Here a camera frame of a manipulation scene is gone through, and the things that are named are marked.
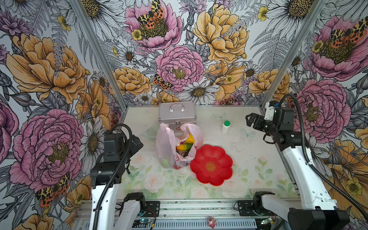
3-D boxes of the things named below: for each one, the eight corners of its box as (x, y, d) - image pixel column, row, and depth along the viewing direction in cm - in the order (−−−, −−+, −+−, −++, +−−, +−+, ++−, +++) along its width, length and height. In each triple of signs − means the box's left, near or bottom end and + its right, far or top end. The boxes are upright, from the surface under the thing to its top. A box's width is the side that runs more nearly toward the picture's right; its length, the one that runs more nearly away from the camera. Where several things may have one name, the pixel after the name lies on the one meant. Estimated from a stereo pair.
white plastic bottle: (222, 134, 106) (224, 126, 99) (221, 128, 109) (223, 120, 102) (228, 134, 106) (231, 126, 99) (227, 128, 109) (230, 120, 102)
